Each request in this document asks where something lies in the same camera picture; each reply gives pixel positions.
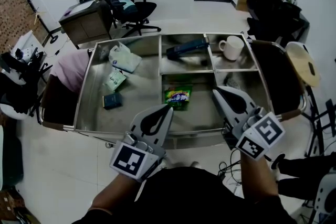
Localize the green and white packet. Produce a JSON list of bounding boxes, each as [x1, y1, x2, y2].
[[104, 68, 127, 92]]

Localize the black coat stand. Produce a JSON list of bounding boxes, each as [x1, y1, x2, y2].
[[22, 0, 60, 45]]

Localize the green snack packet item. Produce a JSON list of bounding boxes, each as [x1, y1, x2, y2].
[[164, 83, 193, 111]]

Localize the blue and white cushion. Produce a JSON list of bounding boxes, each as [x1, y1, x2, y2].
[[122, 0, 139, 16]]

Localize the white round device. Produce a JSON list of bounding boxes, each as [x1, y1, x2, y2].
[[309, 167, 336, 224]]

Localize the person's left forearm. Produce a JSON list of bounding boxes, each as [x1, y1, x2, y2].
[[90, 173, 144, 215]]

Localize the black metal stand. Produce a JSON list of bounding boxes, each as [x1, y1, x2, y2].
[[301, 83, 336, 158]]

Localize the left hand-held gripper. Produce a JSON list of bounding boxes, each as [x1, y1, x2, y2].
[[109, 104, 175, 183]]

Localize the white mug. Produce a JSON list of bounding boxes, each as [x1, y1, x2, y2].
[[218, 35, 245, 61]]

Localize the long dark blue box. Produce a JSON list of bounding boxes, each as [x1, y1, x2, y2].
[[166, 37, 210, 61]]

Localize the dark green bin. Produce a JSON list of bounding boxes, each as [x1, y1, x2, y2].
[[0, 125, 25, 191]]

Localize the person's right forearm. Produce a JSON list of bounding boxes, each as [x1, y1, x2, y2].
[[239, 150, 279, 205]]

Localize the black floor cables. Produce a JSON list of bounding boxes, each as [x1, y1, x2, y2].
[[217, 148, 245, 194]]

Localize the white plastic bag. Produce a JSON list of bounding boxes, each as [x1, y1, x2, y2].
[[108, 41, 143, 73]]

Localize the white and black equipment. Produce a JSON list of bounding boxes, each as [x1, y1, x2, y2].
[[0, 30, 54, 121]]

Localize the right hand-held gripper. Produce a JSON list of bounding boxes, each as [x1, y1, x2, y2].
[[212, 86, 287, 162]]

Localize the black office chair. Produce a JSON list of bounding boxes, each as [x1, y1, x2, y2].
[[88, 0, 162, 38]]

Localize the round wooden board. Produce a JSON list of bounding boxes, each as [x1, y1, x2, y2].
[[285, 41, 321, 88]]

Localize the stainless steel cart with compartments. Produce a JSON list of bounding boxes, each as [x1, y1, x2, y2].
[[39, 32, 308, 151]]

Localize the black cart side bag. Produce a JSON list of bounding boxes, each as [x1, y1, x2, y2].
[[41, 73, 80, 127], [250, 40, 303, 115]]

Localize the person's black shirt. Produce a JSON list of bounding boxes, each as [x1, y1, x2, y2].
[[71, 166, 299, 224]]

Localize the small dark blue box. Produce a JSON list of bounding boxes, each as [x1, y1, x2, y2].
[[102, 92, 124, 111]]

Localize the brown wooden cabinet desk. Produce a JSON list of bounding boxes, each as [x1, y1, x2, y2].
[[58, 0, 113, 48]]

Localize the white mesh item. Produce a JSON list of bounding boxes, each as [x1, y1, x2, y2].
[[225, 72, 242, 90]]

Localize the pink cloth bag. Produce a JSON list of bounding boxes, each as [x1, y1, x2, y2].
[[49, 49, 92, 94]]

